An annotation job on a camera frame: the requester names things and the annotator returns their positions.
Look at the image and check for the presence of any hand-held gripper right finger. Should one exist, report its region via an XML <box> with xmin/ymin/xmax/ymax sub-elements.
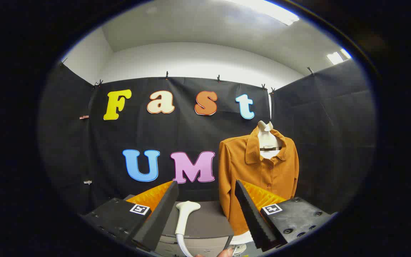
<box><xmin>234</xmin><ymin>179</ymin><xmax>336</xmax><ymax>252</ymax></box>

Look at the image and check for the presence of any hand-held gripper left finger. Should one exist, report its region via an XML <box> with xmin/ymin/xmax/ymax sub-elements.
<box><xmin>80</xmin><ymin>180</ymin><xmax>179</xmax><ymax>252</ymax></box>

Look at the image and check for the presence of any grey steamer hose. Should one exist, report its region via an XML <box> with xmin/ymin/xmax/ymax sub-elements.
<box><xmin>176</xmin><ymin>233</ymin><xmax>193</xmax><ymax>257</ymax></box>

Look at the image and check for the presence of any orange button-up shirt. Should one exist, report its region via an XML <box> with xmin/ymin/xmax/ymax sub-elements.
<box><xmin>218</xmin><ymin>126</ymin><xmax>300</xmax><ymax>237</ymax></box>

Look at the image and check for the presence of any white garment form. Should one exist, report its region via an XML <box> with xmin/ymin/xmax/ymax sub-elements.
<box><xmin>230</xmin><ymin>230</ymin><xmax>254</xmax><ymax>246</ymax></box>

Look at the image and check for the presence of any white clothes hanger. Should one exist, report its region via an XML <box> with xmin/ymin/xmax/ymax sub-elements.
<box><xmin>257</xmin><ymin>121</ymin><xmax>284</xmax><ymax>159</ymax></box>

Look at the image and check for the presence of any grey cabinet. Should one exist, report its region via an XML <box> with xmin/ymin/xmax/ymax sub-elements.
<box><xmin>123</xmin><ymin>195</ymin><xmax>234</xmax><ymax>257</ymax></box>

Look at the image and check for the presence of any black backdrop cloth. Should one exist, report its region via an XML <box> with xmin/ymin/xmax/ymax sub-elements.
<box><xmin>38</xmin><ymin>59</ymin><xmax>376</xmax><ymax>222</ymax></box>

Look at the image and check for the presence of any row of black cloth clips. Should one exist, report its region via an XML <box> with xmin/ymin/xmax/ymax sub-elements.
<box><xmin>61</xmin><ymin>57</ymin><xmax>315</xmax><ymax>95</ymax></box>

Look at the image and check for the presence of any small ceiling light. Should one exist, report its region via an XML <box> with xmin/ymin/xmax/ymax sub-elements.
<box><xmin>327</xmin><ymin>48</ymin><xmax>352</xmax><ymax>65</ymax></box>

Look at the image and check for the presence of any long ceiling light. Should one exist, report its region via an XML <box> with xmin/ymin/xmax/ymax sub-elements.
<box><xmin>227</xmin><ymin>0</ymin><xmax>300</xmax><ymax>26</ymax></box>

